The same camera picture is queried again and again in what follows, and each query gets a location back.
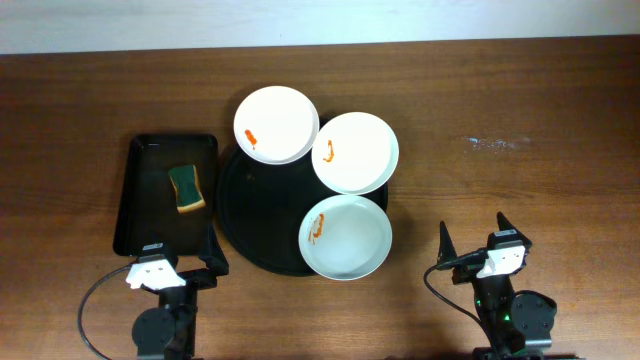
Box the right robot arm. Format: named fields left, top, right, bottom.
left=429, top=212, right=557, bottom=359

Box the rectangular black tray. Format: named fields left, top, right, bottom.
left=112, top=134, right=218, bottom=257

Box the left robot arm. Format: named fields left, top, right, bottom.
left=126, top=225, right=229, bottom=360

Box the white plate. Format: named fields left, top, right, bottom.
left=233, top=86, right=320, bottom=165
left=298, top=195, right=393, bottom=281
left=311, top=112, right=400, bottom=195

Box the white plate bottom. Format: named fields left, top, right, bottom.
left=298, top=195, right=393, bottom=281

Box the green yellow sponge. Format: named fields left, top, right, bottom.
left=168, top=164, right=206, bottom=214

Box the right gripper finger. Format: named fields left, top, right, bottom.
left=436, top=221, right=458, bottom=268
left=495, top=212, right=519, bottom=236

